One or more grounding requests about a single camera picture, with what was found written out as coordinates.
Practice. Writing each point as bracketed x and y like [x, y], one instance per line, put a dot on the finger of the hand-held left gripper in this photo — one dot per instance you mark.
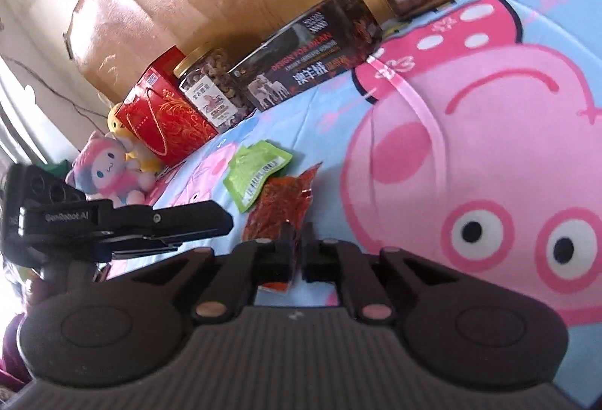
[141, 247]
[178, 217]

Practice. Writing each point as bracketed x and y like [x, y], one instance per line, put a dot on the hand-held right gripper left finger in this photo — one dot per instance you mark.
[287, 259]

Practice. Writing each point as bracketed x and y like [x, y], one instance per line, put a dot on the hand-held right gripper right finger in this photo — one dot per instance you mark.
[314, 262]

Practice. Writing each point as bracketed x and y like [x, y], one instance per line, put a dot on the red snack packet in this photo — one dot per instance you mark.
[277, 203]

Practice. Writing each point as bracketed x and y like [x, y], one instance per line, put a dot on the person's left forearm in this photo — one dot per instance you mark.
[12, 353]

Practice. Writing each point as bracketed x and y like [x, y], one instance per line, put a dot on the pink plush toy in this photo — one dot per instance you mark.
[108, 170]

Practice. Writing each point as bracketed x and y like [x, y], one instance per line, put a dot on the red gift box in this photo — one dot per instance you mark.
[164, 123]

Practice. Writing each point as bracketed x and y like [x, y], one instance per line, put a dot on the light green snack packet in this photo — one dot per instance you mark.
[277, 153]

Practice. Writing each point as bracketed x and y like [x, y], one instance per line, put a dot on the yellow plush toy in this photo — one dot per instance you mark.
[117, 120]

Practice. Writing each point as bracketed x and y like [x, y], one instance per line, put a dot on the round clear jar of nuts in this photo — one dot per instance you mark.
[211, 94]

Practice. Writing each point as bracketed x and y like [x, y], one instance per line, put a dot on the black printed box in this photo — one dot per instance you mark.
[301, 61]

